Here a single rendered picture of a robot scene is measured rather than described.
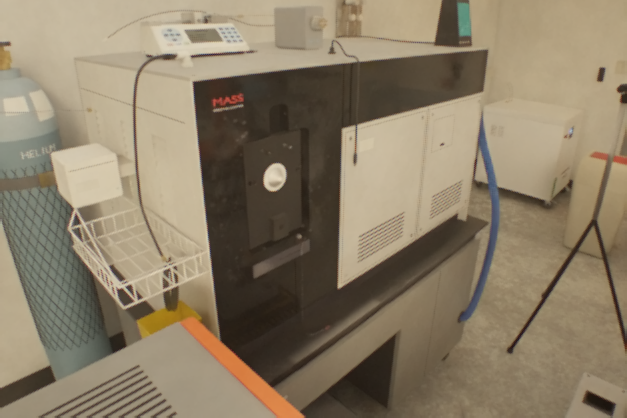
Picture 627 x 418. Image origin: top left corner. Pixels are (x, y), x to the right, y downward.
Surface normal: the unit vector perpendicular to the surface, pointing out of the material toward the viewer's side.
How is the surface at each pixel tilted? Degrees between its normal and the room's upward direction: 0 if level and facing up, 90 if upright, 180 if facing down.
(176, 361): 0
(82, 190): 90
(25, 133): 89
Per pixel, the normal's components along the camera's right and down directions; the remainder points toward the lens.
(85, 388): 0.00, -0.93
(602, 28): -0.71, 0.26
